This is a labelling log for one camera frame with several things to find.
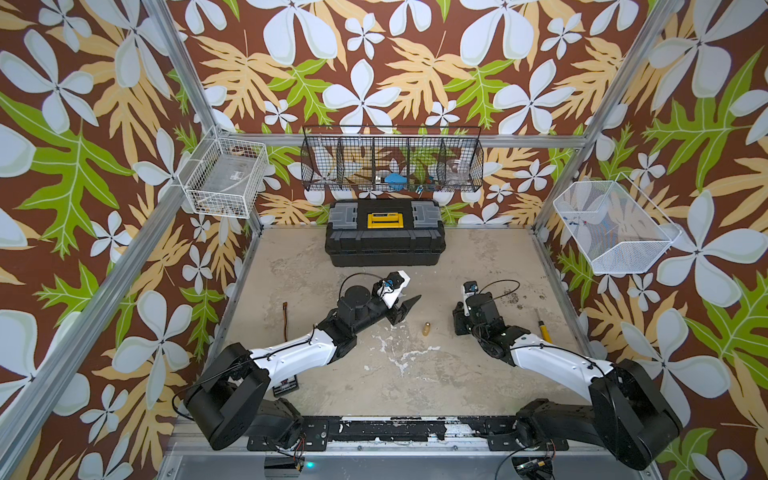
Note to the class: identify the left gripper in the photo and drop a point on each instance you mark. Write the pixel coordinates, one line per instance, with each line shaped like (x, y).
(398, 312)

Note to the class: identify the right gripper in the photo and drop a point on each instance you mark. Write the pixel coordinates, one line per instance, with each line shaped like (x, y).
(458, 314)

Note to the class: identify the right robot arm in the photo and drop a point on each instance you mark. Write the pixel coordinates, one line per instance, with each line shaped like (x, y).
(624, 412)

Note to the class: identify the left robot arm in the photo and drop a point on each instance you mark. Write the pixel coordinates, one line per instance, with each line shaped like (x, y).
(229, 402)

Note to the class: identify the black plastic toolbox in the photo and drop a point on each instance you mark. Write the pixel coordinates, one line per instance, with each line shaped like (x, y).
(385, 232)

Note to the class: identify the brown stick tool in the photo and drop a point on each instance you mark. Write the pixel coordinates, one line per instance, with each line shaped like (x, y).
(285, 321)

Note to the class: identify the black card with pattern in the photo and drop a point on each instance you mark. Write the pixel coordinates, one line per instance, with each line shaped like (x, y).
(285, 387)

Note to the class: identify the blue object in basket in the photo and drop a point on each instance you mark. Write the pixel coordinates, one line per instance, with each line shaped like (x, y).
(395, 181)

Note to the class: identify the white mesh basket right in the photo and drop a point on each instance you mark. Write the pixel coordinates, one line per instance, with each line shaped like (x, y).
(617, 227)

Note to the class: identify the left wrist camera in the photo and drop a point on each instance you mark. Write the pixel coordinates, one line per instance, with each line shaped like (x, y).
(393, 285)

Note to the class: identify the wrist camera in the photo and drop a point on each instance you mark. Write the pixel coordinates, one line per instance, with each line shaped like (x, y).
(393, 285)
(469, 289)

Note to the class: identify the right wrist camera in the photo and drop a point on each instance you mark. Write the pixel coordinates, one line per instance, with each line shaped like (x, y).
(469, 289)

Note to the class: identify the yellow handled screwdriver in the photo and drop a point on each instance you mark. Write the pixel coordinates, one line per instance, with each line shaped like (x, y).
(544, 331)

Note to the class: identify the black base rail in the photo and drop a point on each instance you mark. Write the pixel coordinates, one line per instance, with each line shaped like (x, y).
(320, 433)

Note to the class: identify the black wire basket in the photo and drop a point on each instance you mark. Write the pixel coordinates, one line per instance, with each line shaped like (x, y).
(359, 157)

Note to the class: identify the white wire basket left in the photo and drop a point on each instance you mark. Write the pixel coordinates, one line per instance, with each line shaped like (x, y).
(225, 176)

